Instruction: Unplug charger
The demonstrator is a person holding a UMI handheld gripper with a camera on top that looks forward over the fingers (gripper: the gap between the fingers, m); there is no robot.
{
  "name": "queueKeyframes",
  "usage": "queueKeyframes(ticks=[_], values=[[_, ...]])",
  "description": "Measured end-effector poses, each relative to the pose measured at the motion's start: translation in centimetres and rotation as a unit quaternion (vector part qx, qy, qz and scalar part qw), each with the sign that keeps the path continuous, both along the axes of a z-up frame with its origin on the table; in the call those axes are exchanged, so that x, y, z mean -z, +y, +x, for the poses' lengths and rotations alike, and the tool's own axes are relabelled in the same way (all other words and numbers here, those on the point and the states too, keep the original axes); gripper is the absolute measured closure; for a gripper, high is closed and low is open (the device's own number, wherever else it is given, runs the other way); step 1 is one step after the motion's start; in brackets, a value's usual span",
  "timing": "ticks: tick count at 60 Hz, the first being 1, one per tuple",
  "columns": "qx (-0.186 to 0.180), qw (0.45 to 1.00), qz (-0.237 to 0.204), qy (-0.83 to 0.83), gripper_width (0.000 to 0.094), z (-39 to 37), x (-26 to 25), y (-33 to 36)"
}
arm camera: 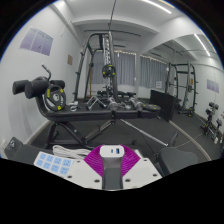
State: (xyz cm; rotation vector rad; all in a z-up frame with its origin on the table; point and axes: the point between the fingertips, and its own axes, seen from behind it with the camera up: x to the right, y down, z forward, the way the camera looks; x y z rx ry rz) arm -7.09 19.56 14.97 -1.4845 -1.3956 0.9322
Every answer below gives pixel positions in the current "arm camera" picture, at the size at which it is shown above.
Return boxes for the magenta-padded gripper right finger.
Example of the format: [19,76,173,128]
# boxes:
[119,145,164,190]

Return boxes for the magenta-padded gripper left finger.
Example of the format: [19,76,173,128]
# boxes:
[63,145,105,190]

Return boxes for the white charger block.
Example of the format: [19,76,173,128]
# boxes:
[99,144,125,191]

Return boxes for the silver barbell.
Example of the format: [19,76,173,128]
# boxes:
[120,119,169,148]

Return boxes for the white power strip blue sockets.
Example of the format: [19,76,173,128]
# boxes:
[33,151,79,177]

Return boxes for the black padded cushion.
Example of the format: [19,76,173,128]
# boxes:
[156,146,199,176]
[3,136,38,164]

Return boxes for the black weight bench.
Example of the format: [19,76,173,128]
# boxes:
[12,76,161,149]

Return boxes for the flat black weight plate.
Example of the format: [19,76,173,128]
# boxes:
[143,103,162,113]

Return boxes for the chrome dumbbell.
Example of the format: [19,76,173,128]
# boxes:
[129,97,145,112]
[107,99,122,112]

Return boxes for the black box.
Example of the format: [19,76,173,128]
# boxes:
[148,89,176,123]

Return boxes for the black weight plate yellow marks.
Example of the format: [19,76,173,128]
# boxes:
[43,83,67,113]

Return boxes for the bunch of keys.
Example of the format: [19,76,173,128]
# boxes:
[7,139,18,149]

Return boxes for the black power rack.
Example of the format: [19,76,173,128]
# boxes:
[73,31,121,104]

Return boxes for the black exercise machine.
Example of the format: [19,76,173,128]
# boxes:
[201,101,224,144]

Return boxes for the black squat rack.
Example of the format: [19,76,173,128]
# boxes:
[166,61,198,118]

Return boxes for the grey window curtain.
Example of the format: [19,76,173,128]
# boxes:
[89,49,137,86]
[139,54,172,89]

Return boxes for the small black plate on rack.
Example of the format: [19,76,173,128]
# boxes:
[101,63,117,79]

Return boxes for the ceiling light strip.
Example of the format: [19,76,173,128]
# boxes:
[193,33,212,58]
[139,0,173,15]

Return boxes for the white power strip cable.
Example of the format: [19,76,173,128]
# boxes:
[52,144,93,160]

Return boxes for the chrome v-shaped cable handle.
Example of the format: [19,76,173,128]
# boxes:
[85,95,108,111]

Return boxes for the small purple wall poster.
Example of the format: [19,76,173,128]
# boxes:
[206,78,220,94]

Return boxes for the large purple wall poster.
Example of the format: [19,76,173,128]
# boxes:
[19,26,54,57]

